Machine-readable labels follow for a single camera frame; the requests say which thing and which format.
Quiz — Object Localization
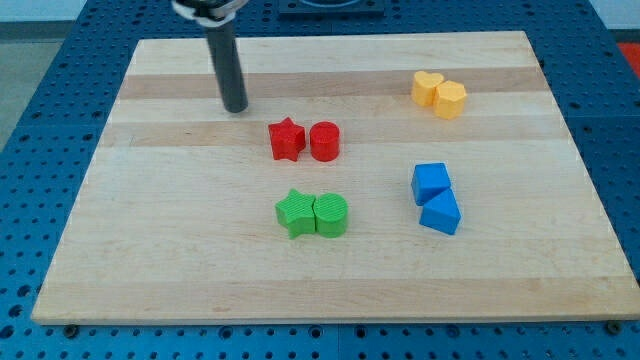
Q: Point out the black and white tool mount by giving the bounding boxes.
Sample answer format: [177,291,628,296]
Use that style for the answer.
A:
[171,0,248,27]

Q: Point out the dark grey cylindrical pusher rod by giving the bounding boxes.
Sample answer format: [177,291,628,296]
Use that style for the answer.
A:
[205,22,248,113]

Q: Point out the red star block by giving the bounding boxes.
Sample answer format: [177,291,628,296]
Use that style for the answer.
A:
[268,117,306,162]

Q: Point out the red cylinder block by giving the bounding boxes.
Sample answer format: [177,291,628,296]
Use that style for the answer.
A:
[309,121,340,162]

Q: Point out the green star block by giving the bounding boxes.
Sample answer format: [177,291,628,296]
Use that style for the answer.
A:
[275,189,316,239]

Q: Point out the green cylinder block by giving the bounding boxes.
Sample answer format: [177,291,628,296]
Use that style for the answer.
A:
[313,193,348,238]

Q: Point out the yellow heart block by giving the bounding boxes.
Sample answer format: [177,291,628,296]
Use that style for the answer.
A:
[411,71,444,107]

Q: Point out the light wooden board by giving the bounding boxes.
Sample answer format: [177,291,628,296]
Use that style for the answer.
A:
[32,31,639,325]

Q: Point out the yellow hexagon block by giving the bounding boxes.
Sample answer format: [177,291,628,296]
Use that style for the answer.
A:
[433,80,467,120]

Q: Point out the blue cube block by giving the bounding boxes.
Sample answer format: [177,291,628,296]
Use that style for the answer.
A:
[411,162,451,206]

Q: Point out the blue triangular prism block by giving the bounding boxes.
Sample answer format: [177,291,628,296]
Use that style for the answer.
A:
[419,189,462,235]

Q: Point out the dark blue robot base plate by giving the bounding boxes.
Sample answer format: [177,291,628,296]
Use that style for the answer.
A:
[277,0,387,19]

